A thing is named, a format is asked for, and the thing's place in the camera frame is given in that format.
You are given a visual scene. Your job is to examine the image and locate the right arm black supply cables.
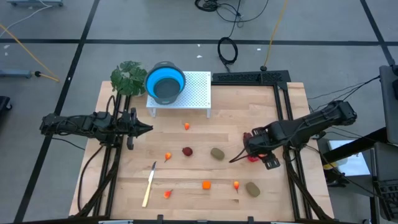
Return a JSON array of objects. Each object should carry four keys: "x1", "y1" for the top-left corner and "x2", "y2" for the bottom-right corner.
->
[{"x1": 307, "y1": 74, "x2": 382, "y2": 113}]

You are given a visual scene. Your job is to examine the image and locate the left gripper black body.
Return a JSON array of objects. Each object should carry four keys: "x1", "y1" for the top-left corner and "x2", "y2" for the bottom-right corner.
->
[{"x1": 119, "y1": 108, "x2": 137, "y2": 151}]

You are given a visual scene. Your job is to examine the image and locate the large red mango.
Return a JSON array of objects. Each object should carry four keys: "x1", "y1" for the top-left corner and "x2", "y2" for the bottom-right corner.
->
[{"x1": 248, "y1": 152, "x2": 269, "y2": 164}]

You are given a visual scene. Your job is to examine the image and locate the black desk beam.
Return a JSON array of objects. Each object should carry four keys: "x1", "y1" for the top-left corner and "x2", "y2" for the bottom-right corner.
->
[{"x1": 323, "y1": 126, "x2": 389, "y2": 162}]

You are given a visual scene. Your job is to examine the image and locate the grey wheeled base bar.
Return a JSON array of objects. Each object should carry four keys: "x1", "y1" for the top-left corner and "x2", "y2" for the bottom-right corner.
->
[{"x1": 6, "y1": 0, "x2": 65, "y2": 7}]

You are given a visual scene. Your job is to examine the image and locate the white box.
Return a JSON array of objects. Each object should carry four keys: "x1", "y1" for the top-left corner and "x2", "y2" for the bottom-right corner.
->
[{"x1": 328, "y1": 139, "x2": 373, "y2": 177}]

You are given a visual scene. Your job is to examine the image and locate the black floor cable bundle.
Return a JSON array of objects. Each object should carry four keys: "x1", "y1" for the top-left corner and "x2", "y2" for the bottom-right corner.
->
[{"x1": 194, "y1": 0, "x2": 270, "y2": 24}]

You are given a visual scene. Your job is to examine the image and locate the white perforated shelf riser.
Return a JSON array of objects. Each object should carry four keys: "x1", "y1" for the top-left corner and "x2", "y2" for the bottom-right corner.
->
[{"x1": 146, "y1": 71, "x2": 212, "y2": 119}]

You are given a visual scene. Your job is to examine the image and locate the grey floor base bar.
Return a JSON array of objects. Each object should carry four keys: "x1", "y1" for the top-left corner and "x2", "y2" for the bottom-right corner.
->
[{"x1": 0, "y1": 68, "x2": 34, "y2": 79}]

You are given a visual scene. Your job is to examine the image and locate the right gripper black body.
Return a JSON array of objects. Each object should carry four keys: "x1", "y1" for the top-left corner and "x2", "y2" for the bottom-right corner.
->
[{"x1": 252, "y1": 126, "x2": 281, "y2": 170}]

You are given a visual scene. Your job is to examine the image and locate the grey desk monitor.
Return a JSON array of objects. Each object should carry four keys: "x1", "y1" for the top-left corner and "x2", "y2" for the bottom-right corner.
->
[{"x1": 378, "y1": 64, "x2": 398, "y2": 146}]

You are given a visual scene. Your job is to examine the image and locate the green potted plant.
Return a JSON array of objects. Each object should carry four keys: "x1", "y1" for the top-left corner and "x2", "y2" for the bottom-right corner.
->
[{"x1": 110, "y1": 60, "x2": 149, "y2": 97}]

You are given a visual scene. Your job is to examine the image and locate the black aluminium table frame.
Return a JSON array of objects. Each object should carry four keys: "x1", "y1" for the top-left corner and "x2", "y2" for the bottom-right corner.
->
[{"x1": 74, "y1": 70, "x2": 335, "y2": 222}]

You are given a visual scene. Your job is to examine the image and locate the right wrist camera black cable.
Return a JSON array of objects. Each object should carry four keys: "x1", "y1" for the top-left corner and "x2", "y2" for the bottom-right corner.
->
[{"x1": 229, "y1": 148, "x2": 249, "y2": 164}]

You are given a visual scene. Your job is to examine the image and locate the black keyboard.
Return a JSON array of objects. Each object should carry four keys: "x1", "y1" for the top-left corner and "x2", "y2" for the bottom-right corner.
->
[{"x1": 373, "y1": 179, "x2": 398, "y2": 222}]

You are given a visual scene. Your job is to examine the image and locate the yellow hanging cable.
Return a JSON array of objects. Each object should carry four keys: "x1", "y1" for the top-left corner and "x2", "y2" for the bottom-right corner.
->
[{"x1": 260, "y1": 0, "x2": 289, "y2": 72}]

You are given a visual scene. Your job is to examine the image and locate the kitchen knife pale handle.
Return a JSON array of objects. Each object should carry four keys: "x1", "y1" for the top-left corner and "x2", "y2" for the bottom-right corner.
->
[{"x1": 141, "y1": 161, "x2": 157, "y2": 208}]

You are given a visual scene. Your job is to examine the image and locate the left arm black supply cable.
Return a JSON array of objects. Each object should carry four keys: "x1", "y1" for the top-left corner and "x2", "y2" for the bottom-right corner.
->
[{"x1": 76, "y1": 144, "x2": 105, "y2": 214}]

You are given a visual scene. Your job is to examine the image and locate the yellow floor cable black plug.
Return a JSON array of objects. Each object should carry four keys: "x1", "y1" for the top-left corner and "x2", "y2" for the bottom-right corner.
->
[{"x1": 0, "y1": 23, "x2": 60, "y2": 83}]

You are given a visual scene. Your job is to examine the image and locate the brown-green kiwi fruit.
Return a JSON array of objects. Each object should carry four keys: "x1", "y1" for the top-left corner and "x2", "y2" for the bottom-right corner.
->
[
  {"x1": 245, "y1": 182, "x2": 261, "y2": 198},
  {"x1": 210, "y1": 147, "x2": 225, "y2": 161}
]

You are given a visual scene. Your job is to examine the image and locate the blue collapsible bowl grey rim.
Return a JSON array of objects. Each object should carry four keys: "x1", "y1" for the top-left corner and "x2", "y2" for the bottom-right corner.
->
[{"x1": 144, "y1": 61, "x2": 187, "y2": 106}]

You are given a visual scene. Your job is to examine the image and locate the white floor cable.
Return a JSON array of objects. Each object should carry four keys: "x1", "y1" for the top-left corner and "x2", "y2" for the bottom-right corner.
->
[{"x1": 0, "y1": 4, "x2": 52, "y2": 30}]

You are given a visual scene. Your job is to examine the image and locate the black hanging cable with coil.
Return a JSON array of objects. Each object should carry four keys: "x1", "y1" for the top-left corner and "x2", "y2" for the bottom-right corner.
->
[{"x1": 216, "y1": 0, "x2": 243, "y2": 73}]

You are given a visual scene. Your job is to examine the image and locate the black chair base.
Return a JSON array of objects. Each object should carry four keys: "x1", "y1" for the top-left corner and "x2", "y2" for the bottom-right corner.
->
[{"x1": 0, "y1": 95, "x2": 13, "y2": 113}]

